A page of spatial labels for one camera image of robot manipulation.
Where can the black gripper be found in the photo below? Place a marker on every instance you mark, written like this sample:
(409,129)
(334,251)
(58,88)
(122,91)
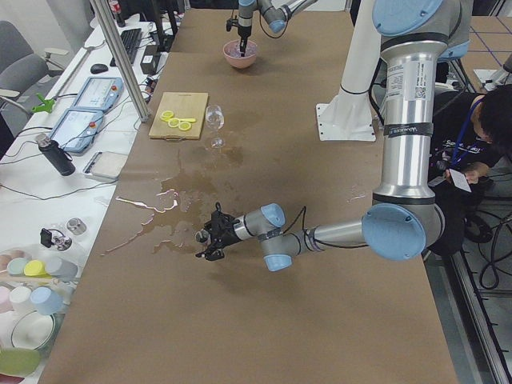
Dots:
(226,234)
(243,30)

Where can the steel cocktail jigger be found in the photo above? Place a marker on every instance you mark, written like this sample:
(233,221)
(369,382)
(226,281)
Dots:
(202,236)

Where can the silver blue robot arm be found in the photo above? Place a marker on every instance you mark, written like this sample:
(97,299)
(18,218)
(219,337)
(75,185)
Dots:
(410,37)
(276,18)

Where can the pink bowl of ice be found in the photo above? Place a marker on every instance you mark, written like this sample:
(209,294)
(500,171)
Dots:
(233,55)

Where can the clear wine glass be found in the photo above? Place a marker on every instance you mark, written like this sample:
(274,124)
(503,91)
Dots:
(214,119)

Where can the bamboo cutting board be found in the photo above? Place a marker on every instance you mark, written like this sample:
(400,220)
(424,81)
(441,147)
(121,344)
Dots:
(184,105)

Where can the black box with label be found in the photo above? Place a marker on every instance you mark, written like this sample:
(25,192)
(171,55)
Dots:
(150,60)

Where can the lemon slice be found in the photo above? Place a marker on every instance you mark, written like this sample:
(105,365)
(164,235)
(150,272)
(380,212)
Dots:
(184,126)
(174,122)
(166,115)

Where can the black keyboard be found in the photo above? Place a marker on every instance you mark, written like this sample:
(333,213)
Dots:
(131,39)

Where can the white kitchen scale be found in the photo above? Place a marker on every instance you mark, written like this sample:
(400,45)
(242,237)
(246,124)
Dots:
(105,166)

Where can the small steel weight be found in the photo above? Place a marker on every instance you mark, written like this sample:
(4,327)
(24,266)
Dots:
(76,226)

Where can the black computer mouse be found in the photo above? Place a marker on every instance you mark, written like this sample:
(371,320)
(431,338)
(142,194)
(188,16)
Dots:
(99,68)

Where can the upper blue teach pendant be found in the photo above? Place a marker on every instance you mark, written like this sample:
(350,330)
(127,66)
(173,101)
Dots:
(99,93)

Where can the blue teach pendant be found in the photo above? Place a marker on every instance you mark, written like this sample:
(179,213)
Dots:
(99,93)
(76,129)

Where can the black insulated bottle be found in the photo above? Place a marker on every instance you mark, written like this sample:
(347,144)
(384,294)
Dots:
(57,157)

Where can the lower blue teach pendant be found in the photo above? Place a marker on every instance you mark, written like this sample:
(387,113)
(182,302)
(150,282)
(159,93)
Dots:
(76,129)

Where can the light blue cup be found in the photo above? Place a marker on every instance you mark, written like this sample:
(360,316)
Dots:
(46,301)

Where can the yellow cup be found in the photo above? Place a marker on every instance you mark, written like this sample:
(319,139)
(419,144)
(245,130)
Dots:
(35,269)

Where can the white plate with rim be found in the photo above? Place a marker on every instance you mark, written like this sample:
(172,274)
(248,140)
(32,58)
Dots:
(33,331)

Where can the green clamp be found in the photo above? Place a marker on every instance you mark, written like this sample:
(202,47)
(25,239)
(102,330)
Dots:
(45,104)

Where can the grey office chair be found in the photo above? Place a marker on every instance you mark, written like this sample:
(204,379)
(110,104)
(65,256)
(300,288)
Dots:
(21,67)

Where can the green bowl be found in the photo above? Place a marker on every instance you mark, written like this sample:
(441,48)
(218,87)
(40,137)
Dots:
(19,362)

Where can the person in black shirt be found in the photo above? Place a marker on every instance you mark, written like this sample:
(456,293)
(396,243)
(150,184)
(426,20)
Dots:
(471,133)

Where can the aluminium frame post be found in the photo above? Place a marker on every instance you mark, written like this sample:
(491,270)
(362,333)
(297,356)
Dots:
(114,42)

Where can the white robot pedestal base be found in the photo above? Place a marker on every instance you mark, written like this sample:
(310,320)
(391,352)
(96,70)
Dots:
(348,116)

